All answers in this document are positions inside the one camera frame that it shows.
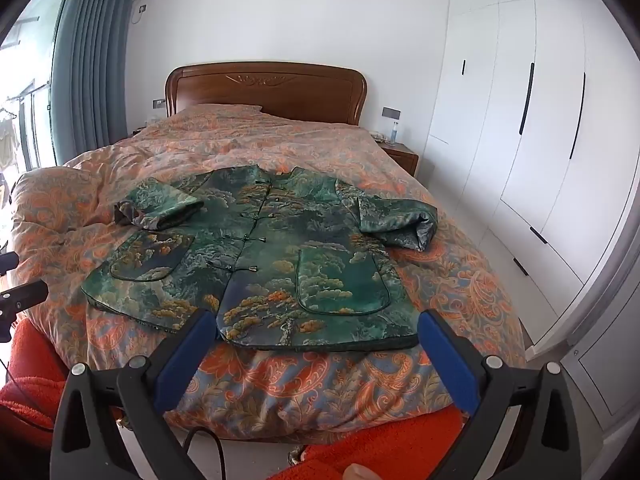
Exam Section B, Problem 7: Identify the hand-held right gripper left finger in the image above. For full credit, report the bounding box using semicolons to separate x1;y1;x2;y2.
50;308;218;480

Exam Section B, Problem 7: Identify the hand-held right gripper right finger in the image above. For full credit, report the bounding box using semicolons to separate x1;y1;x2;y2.
417;310;583;480

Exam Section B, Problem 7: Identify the green patterned jacket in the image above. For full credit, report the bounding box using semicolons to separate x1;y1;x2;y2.
81;164;440;352

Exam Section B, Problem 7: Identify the person's right hand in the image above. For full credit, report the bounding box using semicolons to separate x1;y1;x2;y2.
342;462;381;480

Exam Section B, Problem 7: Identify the hanging laundry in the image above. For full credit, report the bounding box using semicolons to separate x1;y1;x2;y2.
0;105;21;171

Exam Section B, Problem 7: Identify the orange paisley duvet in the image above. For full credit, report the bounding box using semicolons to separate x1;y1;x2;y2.
10;104;527;443

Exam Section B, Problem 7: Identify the black framed glass door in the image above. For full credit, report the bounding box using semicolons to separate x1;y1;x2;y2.
0;0;68;171

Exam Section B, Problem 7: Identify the grey blue curtain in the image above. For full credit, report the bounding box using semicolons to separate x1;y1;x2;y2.
50;0;139;166

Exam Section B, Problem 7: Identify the white wardrobe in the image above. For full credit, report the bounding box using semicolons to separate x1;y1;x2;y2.
422;0;640;418

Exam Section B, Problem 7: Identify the orange paisley pillow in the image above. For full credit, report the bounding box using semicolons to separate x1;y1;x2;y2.
172;104;263;121

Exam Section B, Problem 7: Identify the wooden bed headboard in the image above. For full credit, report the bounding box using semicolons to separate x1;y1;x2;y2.
165;63;368;127

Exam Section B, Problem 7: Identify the black cable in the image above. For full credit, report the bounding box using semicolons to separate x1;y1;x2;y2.
181;426;227;480

